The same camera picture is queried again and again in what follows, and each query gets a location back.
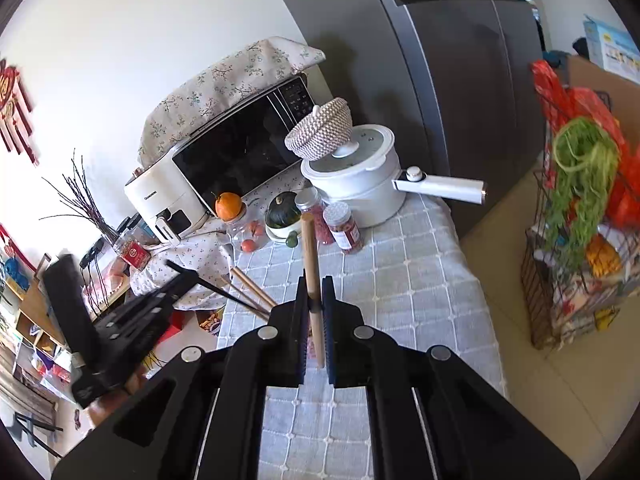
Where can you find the red labelled glass jar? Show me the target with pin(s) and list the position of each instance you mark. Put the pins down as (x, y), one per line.
(135, 252)

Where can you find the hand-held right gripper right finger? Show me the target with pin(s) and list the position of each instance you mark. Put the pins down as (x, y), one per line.
(330, 320)

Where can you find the person's left hand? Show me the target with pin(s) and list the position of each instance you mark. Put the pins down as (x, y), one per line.
(135, 377)

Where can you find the dark green squash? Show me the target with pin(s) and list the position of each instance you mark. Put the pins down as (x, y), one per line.
(282, 210)

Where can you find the black chopstick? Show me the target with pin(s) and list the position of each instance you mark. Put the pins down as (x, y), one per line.
(225, 292)

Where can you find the light blue printed box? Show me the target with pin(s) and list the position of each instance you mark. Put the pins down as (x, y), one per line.
(610, 45)

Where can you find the white electric pot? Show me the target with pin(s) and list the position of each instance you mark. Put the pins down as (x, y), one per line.
(360, 185)

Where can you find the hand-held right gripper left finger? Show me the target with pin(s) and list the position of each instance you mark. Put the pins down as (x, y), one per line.
(300, 310)

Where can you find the black microwave oven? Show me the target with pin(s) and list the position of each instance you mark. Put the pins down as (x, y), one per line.
(235, 150)

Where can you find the red wall hanging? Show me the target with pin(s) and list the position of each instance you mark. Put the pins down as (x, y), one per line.
(15, 105)

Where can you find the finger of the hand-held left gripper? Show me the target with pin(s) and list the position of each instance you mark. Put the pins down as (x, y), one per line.
(170, 287)

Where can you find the jar of red berries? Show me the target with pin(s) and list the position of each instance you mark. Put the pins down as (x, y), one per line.
(310, 197)

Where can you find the white air fryer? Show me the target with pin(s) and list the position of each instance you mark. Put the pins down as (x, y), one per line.
(150, 195)

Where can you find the brown cardboard box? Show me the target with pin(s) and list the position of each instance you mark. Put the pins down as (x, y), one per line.
(590, 75)

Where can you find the orange fruit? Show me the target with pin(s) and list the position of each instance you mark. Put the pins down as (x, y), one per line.
(229, 206)

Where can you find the floral cover cloth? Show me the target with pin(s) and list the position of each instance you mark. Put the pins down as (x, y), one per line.
(225, 80)

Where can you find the white dotted cloth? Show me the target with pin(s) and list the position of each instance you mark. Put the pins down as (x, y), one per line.
(200, 260)

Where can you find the clear glass jar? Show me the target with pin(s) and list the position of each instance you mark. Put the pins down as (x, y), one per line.
(237, 230)

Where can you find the small red tomato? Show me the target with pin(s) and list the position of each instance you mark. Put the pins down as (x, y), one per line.
(248, 245)
(257, 228)

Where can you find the dark grey refrigerator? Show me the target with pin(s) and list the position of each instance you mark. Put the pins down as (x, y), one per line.
(425, 85)

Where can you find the yellow snack packet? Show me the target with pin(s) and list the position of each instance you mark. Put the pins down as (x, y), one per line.
(602, 255)

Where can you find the bunch of green vegetables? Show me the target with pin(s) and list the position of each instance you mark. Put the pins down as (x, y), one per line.
(575, 195)

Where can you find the dried dark branches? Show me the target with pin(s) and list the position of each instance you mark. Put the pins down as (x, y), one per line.
(90, 210)

